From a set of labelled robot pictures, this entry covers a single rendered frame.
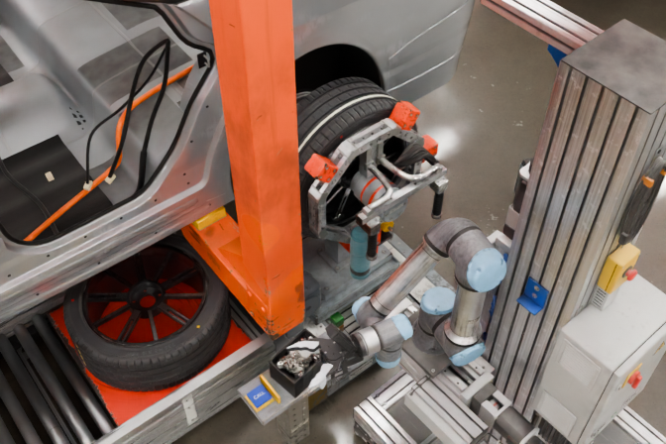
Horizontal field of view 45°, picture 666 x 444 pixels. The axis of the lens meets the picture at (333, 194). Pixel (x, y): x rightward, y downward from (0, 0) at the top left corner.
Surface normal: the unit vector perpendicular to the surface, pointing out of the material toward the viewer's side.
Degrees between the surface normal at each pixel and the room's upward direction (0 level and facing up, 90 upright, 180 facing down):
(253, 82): 90
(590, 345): 0
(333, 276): 0
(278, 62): 90
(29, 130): 55
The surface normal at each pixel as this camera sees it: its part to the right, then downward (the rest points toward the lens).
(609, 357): 0.00, -0.67
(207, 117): 0.62, 0.58
